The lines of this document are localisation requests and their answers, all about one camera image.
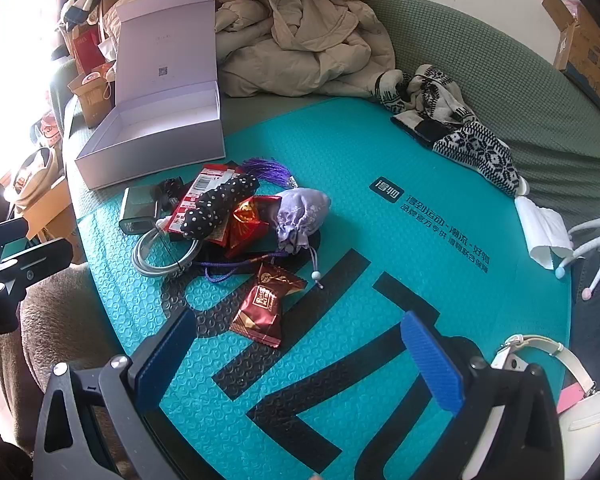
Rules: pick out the red paper bag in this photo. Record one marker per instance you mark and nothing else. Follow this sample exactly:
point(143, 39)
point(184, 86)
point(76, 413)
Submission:
point(87, 47)

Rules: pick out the white tissue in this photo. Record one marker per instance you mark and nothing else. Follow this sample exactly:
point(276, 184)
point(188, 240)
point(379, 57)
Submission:
point(540, 230)

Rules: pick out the brown plush cushion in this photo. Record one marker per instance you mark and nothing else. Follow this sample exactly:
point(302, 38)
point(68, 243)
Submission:
point(55, 310)

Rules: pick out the printed cardboard box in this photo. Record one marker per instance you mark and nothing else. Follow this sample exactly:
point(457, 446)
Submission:
point(585, 45)

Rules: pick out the black hair scrunchie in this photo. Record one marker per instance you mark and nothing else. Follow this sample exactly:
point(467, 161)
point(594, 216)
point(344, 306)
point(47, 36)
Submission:
point(169, 189)

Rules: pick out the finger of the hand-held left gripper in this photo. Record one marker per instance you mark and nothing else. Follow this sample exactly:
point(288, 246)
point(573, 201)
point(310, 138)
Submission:
point(5, 235)
point(35, 262)

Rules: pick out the green sofa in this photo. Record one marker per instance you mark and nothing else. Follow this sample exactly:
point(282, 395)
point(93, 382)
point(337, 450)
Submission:
point(530, 110)

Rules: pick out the beige padded jacket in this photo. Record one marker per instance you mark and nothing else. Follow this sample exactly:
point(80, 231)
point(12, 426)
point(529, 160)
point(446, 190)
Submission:
point(305, 45)

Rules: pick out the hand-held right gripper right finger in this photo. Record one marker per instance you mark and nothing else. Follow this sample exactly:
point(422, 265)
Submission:
point(430, 360)

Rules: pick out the pink round tin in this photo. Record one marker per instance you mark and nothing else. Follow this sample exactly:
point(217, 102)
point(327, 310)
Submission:
point(91, 78)

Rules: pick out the tan round basket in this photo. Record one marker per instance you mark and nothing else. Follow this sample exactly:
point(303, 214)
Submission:
point(35, 175)

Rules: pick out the white gift box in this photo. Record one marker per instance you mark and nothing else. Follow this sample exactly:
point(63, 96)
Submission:
point(155, 115)

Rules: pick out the white handbag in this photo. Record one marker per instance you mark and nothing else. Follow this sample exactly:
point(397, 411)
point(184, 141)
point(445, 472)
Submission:
point(590, 420)

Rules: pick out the brown paper bag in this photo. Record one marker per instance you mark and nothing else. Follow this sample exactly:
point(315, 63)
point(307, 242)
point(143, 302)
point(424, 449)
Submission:
point(92, 100)

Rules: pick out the maroon candy packet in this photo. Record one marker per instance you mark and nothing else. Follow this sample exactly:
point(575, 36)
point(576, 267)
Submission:
point(265, 305)

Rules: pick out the teal bubble mailer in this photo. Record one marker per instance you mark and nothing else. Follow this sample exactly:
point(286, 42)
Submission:
point(380, 150)

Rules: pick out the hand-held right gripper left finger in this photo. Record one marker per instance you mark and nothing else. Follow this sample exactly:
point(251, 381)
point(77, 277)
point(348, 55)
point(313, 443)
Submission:
point(165, 355)

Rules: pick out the black white patterned knit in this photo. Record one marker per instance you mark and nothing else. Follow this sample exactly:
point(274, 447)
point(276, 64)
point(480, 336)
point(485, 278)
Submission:
point(470, 145)

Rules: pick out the pink printed box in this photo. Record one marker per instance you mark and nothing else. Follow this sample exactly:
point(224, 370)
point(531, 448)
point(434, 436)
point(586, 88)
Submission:
point(47, 130)

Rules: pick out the purple tassel ornament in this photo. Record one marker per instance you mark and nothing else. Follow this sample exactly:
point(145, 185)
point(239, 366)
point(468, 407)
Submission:
point(265, 170)

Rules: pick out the white plush toy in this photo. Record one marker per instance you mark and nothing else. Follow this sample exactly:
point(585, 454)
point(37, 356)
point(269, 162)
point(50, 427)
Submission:
point(595, 245)

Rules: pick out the bright red candy packet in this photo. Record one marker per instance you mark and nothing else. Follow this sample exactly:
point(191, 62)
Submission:
point(247, 220)

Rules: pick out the red white snack packet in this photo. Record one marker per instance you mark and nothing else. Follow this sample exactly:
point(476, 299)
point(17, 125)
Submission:
point(200, 185)

